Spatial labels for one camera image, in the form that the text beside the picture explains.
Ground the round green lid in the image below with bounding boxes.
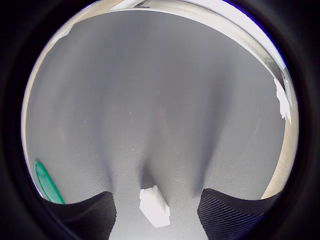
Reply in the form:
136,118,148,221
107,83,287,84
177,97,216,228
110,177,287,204
34,161,66,206

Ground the small white plastic terminal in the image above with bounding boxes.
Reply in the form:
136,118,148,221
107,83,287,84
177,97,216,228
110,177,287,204
138,185,171,229

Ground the white tape strip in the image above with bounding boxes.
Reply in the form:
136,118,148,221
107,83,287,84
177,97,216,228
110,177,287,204
56,23,75,41
273,77,291,120

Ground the dark grey mat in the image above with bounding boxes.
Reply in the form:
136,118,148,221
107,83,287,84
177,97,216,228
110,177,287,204
22,9,293,240

